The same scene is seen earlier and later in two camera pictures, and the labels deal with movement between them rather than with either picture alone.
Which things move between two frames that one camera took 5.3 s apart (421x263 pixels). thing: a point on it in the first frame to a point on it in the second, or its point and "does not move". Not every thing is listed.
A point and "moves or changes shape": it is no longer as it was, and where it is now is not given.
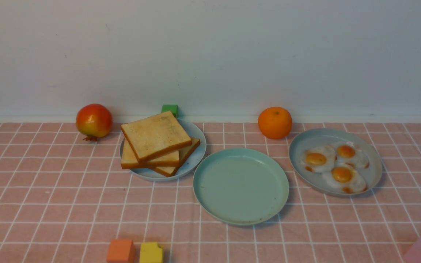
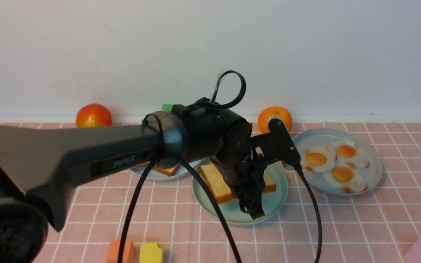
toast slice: (153, 137) moves or changes shape
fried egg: (351, 151) does not move
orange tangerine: (275, 122) does not move
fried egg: (318, 159) does not move
